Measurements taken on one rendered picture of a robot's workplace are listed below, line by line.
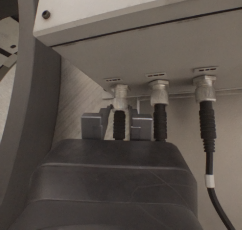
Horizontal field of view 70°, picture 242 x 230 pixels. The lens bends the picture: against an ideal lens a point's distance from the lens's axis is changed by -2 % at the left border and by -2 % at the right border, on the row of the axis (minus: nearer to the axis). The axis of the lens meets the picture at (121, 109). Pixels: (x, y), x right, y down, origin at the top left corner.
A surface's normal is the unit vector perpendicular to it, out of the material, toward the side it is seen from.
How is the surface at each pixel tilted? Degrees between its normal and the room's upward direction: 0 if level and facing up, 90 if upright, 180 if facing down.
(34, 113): 46
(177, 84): 132
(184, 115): 90
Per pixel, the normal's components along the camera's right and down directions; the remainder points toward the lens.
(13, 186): 0.91, 0.17
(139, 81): -0.03, 0.97
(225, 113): -0.34, -0.23
